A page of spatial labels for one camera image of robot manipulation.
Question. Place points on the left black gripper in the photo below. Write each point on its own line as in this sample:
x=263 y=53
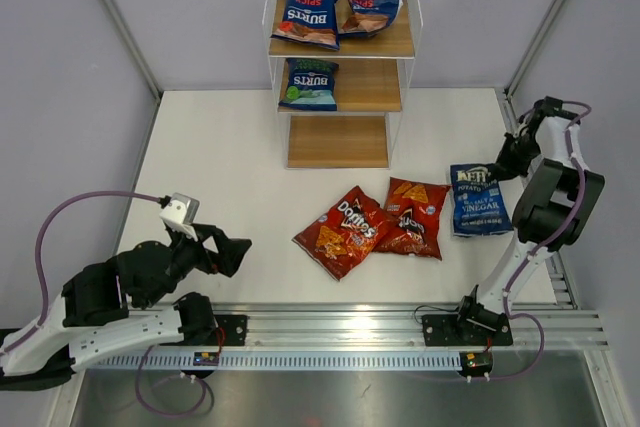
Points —
x=231 y=250

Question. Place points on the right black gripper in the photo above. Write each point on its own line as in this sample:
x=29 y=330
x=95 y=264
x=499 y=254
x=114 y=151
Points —
x=505 y=168

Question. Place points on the Kettle sea salt vinegar bag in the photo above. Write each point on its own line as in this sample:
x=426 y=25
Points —
x=479 y=208

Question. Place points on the Burts sea salt vinegar bag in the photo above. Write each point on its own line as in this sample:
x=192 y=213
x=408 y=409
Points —
x=310 y=85

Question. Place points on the Burts spicy chilli bag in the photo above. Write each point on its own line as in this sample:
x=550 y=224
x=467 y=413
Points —
x=312 y=22
x=369 y=17

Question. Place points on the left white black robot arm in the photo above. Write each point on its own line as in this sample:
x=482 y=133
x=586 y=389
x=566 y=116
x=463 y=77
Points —
x=90 y=320

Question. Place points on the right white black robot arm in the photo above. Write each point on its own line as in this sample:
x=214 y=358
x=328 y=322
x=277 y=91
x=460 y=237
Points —
x=552 y=212

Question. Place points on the small red Doritos bag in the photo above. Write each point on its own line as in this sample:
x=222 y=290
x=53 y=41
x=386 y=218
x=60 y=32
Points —
x=416 y=208

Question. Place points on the large red Doritos bag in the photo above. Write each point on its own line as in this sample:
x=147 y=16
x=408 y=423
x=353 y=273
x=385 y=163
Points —
x=344 y=236

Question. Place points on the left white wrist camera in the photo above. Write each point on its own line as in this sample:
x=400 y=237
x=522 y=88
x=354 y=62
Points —
x=178 y=212

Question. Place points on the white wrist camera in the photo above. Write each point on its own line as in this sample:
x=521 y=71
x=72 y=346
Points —
x=178 y=212
x=527 y=125

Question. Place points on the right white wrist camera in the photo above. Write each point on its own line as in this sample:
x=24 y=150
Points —
x=527 y=125

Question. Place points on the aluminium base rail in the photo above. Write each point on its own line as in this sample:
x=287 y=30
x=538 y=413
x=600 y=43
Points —
x=390 y=326

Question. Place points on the white slotted cable duct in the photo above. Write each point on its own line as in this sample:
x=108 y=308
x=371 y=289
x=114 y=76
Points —
x=290 y=361

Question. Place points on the white wire wooden shelf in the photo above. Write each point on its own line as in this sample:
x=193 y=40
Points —
x=371 y=87

